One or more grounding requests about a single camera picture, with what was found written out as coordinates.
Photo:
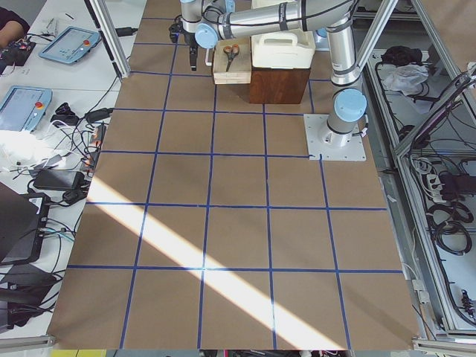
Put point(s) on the blue teach pendant lower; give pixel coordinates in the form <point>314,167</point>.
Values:
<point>23,107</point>

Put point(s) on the orange switch power strip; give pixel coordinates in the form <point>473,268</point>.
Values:
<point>93,149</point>

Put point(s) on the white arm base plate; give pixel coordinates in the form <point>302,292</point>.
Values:
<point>325,145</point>

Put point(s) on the grey orange handled scissors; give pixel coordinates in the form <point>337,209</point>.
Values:
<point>231,51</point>

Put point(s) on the crumpled white cloth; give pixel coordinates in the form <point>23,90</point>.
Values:
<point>407,79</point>

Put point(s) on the black power brick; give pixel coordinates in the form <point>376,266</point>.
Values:
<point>58,180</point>

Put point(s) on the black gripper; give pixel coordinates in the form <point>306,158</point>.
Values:
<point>190,39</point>

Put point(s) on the wooden drawer with white handle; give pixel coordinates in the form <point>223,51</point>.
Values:
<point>238,71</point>

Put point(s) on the blue teach pendant upper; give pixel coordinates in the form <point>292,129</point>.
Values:
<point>70,46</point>

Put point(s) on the aluminium frame post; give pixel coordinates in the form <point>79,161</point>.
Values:
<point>102,20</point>

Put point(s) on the white plastic tray with handles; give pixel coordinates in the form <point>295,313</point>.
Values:
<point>286,49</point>

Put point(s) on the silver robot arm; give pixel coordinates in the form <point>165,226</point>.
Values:
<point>213,21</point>

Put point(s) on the blue teach pendant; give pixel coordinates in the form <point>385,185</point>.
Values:
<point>70,46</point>
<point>23,107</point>

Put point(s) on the black cloth bundle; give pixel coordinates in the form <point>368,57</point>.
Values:
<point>402,55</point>

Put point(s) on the aluminium frame rail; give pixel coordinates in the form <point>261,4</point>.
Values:
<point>428,142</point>

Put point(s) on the dark brown wooden cabinet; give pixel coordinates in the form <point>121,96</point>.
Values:
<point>278,86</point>

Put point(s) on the black laptop computer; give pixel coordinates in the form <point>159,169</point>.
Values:
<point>23,216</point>

